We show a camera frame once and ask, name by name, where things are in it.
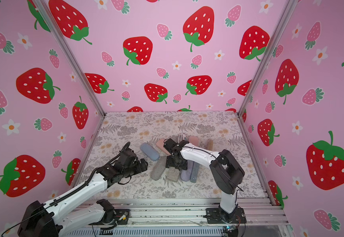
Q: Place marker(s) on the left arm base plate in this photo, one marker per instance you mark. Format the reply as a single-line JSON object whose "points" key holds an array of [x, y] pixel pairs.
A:
{"points": [[115, 217]]}

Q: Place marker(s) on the pink glasses case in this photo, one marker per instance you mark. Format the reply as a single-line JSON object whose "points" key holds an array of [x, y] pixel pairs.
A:
{"points": [[160, 146]]}

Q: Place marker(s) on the tan woven glasses case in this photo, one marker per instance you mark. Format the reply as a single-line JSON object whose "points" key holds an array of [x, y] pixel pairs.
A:
{"points": [[210, 145]]}

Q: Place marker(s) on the green case purple glasses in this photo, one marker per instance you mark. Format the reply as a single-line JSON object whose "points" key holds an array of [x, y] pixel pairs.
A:
{"points": [[194, 173]]}

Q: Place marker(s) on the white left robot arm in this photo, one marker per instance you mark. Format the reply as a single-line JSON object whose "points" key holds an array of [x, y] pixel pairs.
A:
{"points": [[58, 217]]}

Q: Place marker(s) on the aluminium rail frame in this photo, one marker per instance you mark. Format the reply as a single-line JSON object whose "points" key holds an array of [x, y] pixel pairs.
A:
{"points": [[259, 211]]}

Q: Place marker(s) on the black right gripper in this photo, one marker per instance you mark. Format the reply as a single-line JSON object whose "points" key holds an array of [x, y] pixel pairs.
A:
{"points": [[176, 158]]}

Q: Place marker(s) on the aluminium corner post left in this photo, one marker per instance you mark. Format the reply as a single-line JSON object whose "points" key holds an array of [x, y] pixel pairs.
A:
{"points": [[60, 39]]}

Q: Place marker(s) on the pink case black sunglasses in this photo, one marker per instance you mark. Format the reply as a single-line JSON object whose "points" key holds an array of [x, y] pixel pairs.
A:
{"points": [[194, 140]]}

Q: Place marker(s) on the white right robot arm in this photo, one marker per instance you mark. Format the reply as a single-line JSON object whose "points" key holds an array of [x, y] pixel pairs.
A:
{"points": [[226, 171]]}

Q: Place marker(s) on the blue fabric glasses case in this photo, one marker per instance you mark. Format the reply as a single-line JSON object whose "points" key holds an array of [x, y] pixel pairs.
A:
{"points": [[149, 151]]}

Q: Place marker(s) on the grey fabric glasses case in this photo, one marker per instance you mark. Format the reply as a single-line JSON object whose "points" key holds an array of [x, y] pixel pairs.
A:
{"points": [[159, 168]]}

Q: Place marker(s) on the purple case brown lining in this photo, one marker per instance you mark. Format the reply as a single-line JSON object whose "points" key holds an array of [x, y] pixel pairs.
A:
{"points": [[186, 174]]}

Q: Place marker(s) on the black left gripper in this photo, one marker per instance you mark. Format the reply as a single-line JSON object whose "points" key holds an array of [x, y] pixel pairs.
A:
{"points": [[139, 169]]}

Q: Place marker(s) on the grey case teal lining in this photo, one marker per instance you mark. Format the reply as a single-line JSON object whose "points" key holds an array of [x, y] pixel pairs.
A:
{"points": [[173, 174]]}

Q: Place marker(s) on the newspaper print glasses case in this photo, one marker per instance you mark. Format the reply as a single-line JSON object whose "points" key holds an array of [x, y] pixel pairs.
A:
{"points": [[182, 137]]}

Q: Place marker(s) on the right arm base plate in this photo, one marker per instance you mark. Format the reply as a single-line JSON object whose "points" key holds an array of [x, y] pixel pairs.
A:
{"points": [[219, 216]]}

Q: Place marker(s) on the aluminium corner post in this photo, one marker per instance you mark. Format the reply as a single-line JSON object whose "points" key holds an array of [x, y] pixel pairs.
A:
{"points": [[60, 39], [284, 19]]}

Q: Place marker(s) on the aluminium corner post right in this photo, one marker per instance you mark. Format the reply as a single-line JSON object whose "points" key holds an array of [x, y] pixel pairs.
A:
{"points": [[284, 19]]}

